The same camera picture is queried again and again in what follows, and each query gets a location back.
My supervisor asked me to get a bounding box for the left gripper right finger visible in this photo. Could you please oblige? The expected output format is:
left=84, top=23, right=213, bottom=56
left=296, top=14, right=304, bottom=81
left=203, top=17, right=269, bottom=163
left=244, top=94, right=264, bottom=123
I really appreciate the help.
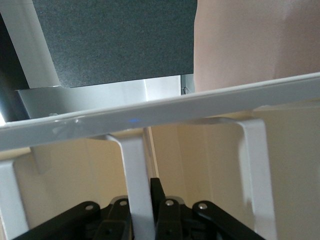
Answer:
left=149, top=177, right=266, bottom=240

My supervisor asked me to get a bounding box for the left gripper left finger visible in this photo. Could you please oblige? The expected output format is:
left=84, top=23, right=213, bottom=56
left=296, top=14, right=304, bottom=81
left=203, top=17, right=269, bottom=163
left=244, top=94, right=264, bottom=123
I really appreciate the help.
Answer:
left=14, top=197, right=133, bottom=240

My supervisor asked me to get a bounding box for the white plastic drawer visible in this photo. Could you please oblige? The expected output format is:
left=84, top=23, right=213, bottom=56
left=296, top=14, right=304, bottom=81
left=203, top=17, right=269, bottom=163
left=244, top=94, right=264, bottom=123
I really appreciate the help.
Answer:
left=0, top=99, right=320, bottom=240

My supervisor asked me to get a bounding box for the dark grey textured panel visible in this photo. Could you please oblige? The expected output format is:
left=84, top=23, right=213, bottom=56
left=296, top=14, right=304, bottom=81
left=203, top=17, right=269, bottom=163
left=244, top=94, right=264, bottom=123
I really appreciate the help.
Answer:
left=0, top=0, right=187, bottom=126

